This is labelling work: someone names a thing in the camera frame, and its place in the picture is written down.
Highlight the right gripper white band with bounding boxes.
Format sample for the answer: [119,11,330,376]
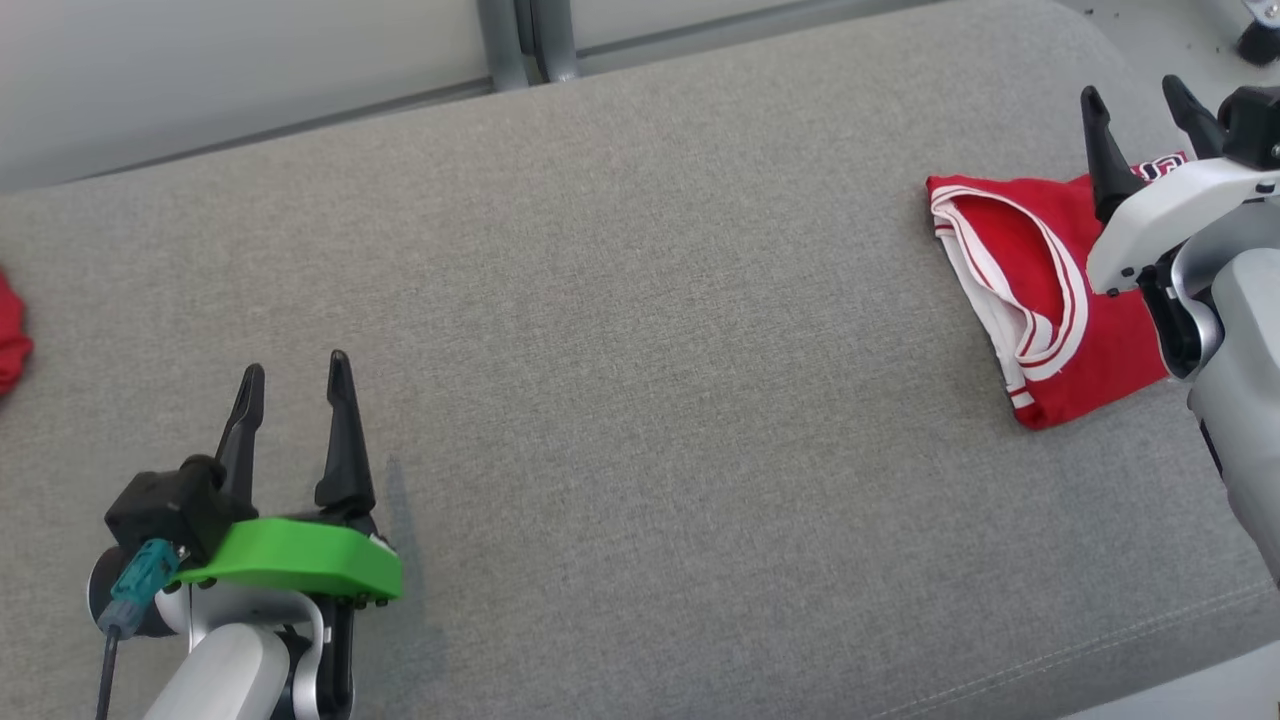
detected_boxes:
[1080,74,1280,381]

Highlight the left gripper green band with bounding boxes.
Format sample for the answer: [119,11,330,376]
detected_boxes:
[175,349,404,703]

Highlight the red T-shirt white sleeves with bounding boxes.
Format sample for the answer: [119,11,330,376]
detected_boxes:
[925,150,1191,431]

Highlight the red garment white side stripes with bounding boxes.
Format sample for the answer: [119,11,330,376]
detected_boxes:
[0,270,34,396]

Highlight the black caster wheel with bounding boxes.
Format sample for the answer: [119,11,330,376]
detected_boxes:
[1235,0,1280,66]

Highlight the grey fabric sofa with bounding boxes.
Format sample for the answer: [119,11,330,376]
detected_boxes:
[0,0,1280,720]

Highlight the grey metal post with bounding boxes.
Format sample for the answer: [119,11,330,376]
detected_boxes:
[478,0,530,91]
[530,0,580,83]

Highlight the grey wall base rail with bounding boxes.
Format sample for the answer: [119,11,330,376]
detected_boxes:
[0,0,951,196]

